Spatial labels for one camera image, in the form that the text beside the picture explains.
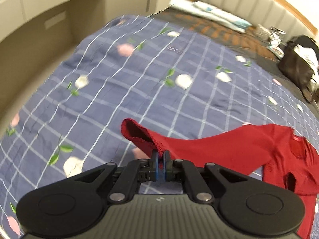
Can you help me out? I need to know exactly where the red knit sweater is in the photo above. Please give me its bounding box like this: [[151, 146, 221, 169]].
[[121, 119, 318, 238]]

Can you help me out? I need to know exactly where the blue floral checked quilt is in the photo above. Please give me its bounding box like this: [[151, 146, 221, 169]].
[[1, 15, 318, 238]]

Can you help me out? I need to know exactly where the brown bamboo sleeping mat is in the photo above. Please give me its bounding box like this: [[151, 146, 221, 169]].
[[174, 12, 278, 61]]

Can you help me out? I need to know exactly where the dark brown leather handbag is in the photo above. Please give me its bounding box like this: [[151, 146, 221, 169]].
[[277, 42, 318, 103]]

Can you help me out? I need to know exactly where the silver foil package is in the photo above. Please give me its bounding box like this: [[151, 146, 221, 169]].
[[268, 26, 286, 59]]

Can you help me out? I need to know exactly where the light blue folded pillow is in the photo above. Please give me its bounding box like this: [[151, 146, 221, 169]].
[[169, 0, 252, 33]]

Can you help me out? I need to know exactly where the white tote bag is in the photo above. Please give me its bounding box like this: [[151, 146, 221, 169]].
[[294, 44, 318, 83]]

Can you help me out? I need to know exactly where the grey padded wooden headboard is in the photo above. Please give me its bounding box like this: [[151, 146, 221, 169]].
[[193, 0, 318, 39]]

